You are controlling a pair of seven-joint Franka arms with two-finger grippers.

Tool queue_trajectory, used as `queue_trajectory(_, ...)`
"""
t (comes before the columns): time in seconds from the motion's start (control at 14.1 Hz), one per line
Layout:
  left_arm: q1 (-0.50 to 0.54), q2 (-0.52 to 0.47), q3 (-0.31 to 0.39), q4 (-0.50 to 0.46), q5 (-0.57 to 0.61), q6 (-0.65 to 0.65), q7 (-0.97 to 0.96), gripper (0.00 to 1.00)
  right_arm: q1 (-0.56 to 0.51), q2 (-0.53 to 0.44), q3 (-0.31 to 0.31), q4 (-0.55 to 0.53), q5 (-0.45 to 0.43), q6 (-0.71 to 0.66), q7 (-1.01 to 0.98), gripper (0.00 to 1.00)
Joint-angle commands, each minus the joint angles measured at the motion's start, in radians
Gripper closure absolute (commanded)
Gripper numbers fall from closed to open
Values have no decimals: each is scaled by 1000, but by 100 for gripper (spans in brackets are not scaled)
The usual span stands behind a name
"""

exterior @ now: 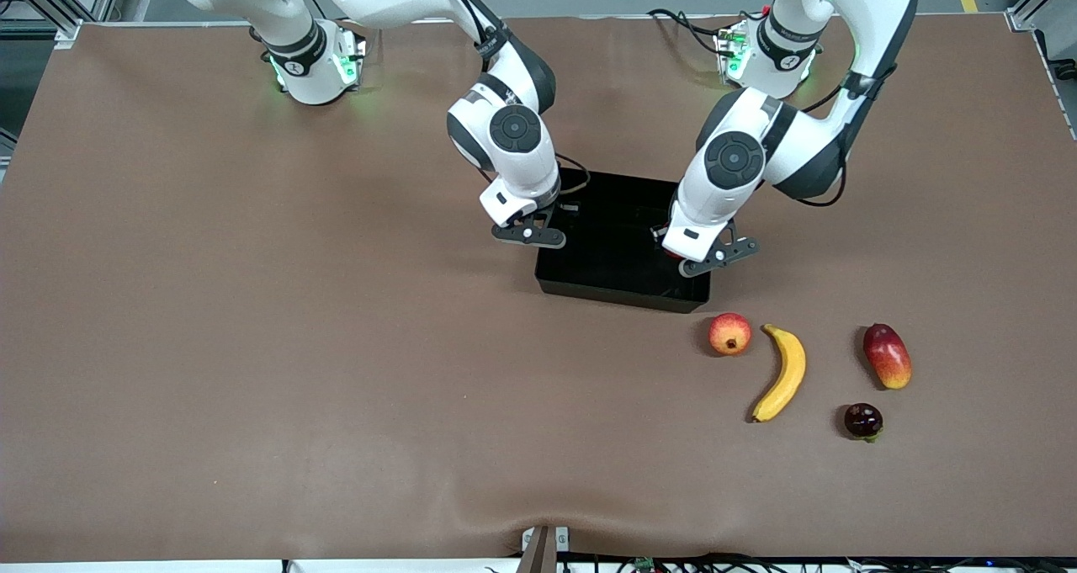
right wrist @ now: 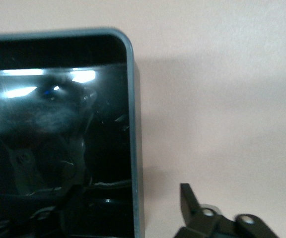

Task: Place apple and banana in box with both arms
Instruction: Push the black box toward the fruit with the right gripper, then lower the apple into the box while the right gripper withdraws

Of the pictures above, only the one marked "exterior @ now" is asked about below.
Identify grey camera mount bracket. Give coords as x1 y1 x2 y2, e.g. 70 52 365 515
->
520 525 570 573

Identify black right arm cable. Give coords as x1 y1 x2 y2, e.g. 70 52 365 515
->
429 0 592 197

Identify red yellow mango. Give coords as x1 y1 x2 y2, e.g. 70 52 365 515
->
862 323 913 390

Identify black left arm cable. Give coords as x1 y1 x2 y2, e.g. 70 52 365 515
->
791 64 899 209

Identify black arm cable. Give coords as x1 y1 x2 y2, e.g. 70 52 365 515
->
429 0 592 197
791 64 899 209

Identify yellow banana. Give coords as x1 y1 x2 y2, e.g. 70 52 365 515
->
751 323 807 423

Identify brown table mat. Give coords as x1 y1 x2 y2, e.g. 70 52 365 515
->
0 13 1077 561

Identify dark purple mangosteen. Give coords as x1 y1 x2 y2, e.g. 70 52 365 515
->
844 402 884 443

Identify black plastic box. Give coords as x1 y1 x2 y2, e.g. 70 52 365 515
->
535 167 712 314

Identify black left base cable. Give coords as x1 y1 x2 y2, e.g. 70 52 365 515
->
646 8 735 61

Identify red yellow pomegranate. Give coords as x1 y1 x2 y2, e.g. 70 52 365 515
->
708 312 753 357

